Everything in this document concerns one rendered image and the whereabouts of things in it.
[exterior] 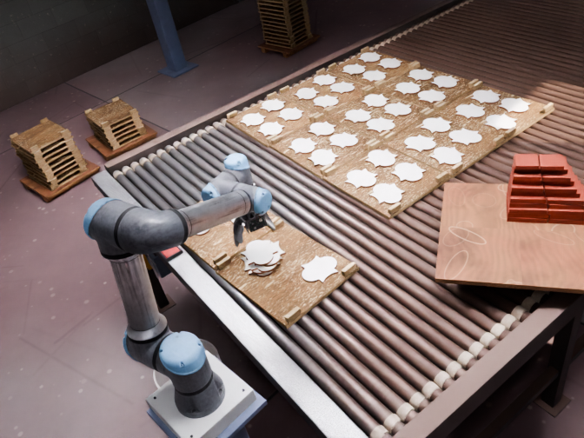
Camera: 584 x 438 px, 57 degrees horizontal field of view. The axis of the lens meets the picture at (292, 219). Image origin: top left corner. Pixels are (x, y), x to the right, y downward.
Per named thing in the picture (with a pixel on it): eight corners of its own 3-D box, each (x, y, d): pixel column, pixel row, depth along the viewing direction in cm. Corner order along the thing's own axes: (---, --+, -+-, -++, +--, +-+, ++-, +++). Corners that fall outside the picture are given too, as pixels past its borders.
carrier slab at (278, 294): (287, 329, 177) (286, 326, 176) (215, 273, 204) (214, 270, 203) (359, 269, 193) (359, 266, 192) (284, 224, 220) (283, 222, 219)
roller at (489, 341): (493, 358, 162) (494, 348, 159) (189, 142, 295) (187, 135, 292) (503, 349, 164) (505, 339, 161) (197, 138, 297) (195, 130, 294)
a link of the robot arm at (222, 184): (223, 195, 159) (245, 174, 166) (195, 187, 165) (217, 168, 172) (229, 215, 164) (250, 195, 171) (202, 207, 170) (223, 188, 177)
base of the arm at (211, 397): (192, 428, 155) (182, 408, 149) (167, 396, 165) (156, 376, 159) (235, 394, 161) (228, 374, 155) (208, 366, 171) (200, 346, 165)
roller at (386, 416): (397, 444, 146) (396, 435, 143) (122, 175, 280) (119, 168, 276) (410, 433, 148) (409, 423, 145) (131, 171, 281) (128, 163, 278)
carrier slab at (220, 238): (215, 270, 205) (213, 268, 204) (162, 227, 232) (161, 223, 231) (284, 223, 220) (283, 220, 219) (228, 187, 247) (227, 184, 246)
